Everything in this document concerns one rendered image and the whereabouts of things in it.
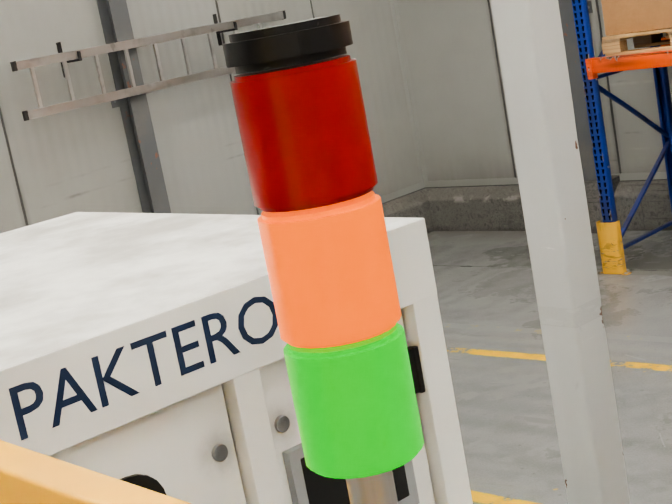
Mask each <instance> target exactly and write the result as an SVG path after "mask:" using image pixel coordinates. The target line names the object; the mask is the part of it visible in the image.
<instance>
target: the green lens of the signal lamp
mask: <svg viewBox="0 0 672 504"><path fill-rule="evenodd" d="M283 351H284V357H285V362H286V367H287V372H288V377H289V382H290V387H291V392H292V397H293V402H294V407H295V412H296V417H297V422H298V427H299V432H300V437H301V442H302V447H303V452H304V457H305V462H306V466H307V467H308V468H309V469H310V470H311V471H313V472H315V473H316V474H318V475H321V476H323V477H328V478H334V479H353V478H363V477H368V476H373V475H378V474H381V473H385V472H388V471H391V470H394V469H396V468H398V467H400V466H403V465H405V464H406V463H408V462H409V461H411V460H412V459H413V458H414V457H415V456H416V455H417V454H418V453H419V451H420V450H421V449H422V448H423V444H424V439H423V433H422V428H421V422H420V416H419V411H418V405H417V400H416V394H415V388H414V383H413V377H412V372H411V366H410V360H409V355H408V349H407V343H406V338H405V332H404V328H403V326H402V325H400V324H398V323H396V325H395V326H394V327H392V328H391V329H390V330H388V331H386V332H384V333H382V334H380V335H378V336H375V337H372V338H370V339H366V340H363V341H359V342H356V343H351V344H346V345H341V346H335V347H326V348H298V347H294V346H291V345H289V344H288V343H287V344H286V346H285V347H284V349H283Z"/></svg>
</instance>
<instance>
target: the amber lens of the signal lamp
mask: <svg viewBox="0 0 672 504"><path fill-rule="evenodd" d="M257 221H258V226H259V231H260V236H261V241H262V246H263V252H264V257H265V262H266V267H267V272H268V277H269V282H270V287H271V292H272V297H273V302H274V307H275V312H276V317H277V322H278V327H279V332H280V337H281V339H282V340H283V341H284V342H286V343H288V344H289V345H291V346H294V347H298V348H326V347H335V346H341V345H346V344H351V343H356V342H359V341H363V340H366V339H370V338H372V337H375V336H378V335H380V334H382V333H384V332H386V331H388V330H390V329H391V328H392V327H394V326H395V325H396V323H397V321H399V319H400V317H401V310H400V304H399V298H398V293H397V287H396V282H395V276H394V270H393V265H392V259H391V254H390V248H389V242H388V237H387V231H386V225H385V220H384V214H383V209H382V203H381V197H380V196H379V195H377V194H375V193H374V192H373V191H371V192H369V193H367V194H365V195H363V196H360V197H357V198H354V199H351V200H348V201H344V202H340V203H336V204H332V205H328V206H322V207H317V208H312V209H305V210H299V211H289V212H264V211H263V212H262V213H261V216H260V217H259V218H257Z"/></svg>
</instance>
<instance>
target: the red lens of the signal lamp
mask: <svg viewBox="0 0 672 504"><path fill-rule="evenodd" d="M234 79H235V81H232V82H230V86H231V91H232V96H233V101H234V106H235V111H236V116H237V121H238V126H239V131H240V136H241V141H242V146H243V151H244V156H245V161H246V166H247V171H248V176H249V181H250V186H251V191H252V196H253V201H254V206H255V207H257V208H260V210H261V211H264V212H289V211H299V210H305V209H312V208H317V207H322V206H328V205H332V204H336V203H340V202H344V201H348V200H351V199H354V198H357V197H360V196H363V195H365V194H367V193H369V192H371V191H372V190H373V189H374V186H375V185H376V184H377V183H378V181H377V175H376V169H375V164H374V158H373V152H372V147H371V141H370V136H369V130H368V124H367V119H366V113H365V108H364V102H363V96H362V91H361V85H360V79H359V74H358V68H357V63H356V59H350V55H339V56H336V57H331V58H327V59H322V60H318V61H313V62H308V63H303V64H298V65H293V66H287V67H282V68H276V69H270V70H264V71H258V72H251V73H243V74H239V75H236V76H234Z"/></svg>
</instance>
